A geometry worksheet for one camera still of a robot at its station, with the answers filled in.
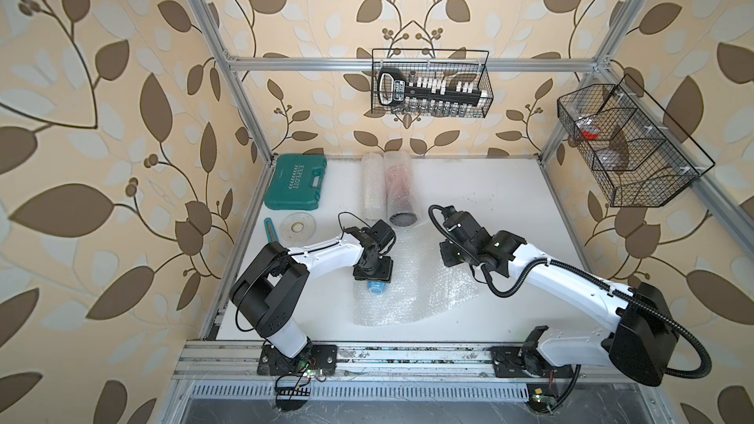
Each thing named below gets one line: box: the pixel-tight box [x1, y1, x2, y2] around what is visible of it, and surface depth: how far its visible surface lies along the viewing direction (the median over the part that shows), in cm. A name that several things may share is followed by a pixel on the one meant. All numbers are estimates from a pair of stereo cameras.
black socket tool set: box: [377, 66, 487, 114], surface depth 86 cm
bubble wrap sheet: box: [353, 225, 479, 327], surface depth 85 cm
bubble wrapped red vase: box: [383, 151, 420, 228], surface depth 101 cm
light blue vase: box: [367, 280, 388, 296], surface depth 84 cm
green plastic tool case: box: [264, 153, 327, 211], surface depth 110 cm
